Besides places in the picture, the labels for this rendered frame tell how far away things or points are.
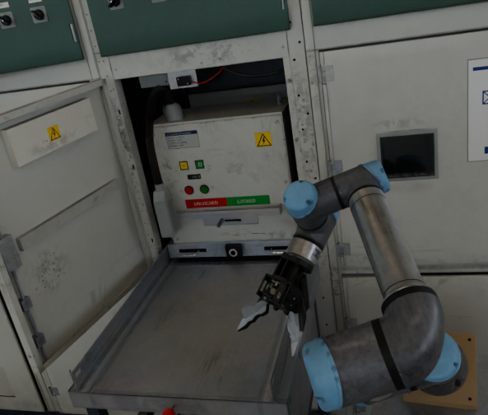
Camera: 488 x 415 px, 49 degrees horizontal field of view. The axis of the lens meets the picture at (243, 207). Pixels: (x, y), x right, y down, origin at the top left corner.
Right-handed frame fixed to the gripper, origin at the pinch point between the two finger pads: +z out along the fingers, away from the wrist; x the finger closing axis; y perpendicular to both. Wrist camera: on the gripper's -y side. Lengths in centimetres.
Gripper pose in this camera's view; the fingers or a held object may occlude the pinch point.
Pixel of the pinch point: (265, 344)
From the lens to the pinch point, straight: 123.1
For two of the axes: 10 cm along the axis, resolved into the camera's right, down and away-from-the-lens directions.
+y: -4.4, -4.7, -7.6
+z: -4.5, 8.5, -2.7
